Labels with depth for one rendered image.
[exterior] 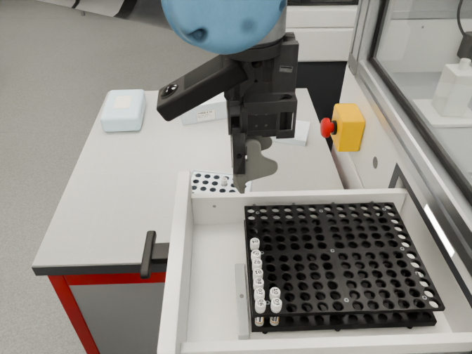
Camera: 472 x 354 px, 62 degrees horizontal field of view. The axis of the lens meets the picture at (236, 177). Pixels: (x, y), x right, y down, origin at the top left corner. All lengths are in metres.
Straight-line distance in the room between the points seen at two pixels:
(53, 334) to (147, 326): 0.75
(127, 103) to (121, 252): 0.45
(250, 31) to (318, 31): 1.00
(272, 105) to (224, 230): 0.25
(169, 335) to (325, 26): 0.99
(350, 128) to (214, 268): 0.38
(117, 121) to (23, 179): 1.33
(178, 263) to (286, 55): 0.27
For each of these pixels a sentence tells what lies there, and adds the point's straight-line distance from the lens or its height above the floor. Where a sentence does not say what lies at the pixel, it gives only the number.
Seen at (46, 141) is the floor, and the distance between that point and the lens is 2.53.
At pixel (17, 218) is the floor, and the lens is 2.07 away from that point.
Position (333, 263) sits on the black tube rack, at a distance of 0.53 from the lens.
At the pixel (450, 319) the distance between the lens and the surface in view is 0.60.
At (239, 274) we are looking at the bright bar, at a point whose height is 0.85.
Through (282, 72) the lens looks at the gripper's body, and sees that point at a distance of 0.46.
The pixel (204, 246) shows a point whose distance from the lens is 0.62.
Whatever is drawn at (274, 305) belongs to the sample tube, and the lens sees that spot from 0.47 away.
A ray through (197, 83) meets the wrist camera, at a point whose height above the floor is 1.10.
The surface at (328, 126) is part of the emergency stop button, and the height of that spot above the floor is 0.89.
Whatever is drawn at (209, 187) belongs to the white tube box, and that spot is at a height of 0.80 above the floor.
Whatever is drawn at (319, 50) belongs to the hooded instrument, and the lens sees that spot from 1.26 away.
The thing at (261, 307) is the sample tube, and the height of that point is 0.91.
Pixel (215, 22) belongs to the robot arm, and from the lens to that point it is 0.23.
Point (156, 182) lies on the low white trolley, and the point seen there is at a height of 0.76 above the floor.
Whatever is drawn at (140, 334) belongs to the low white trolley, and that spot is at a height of 0.50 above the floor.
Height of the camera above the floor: 1.31
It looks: 40 degrees down
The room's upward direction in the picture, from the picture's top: straight up
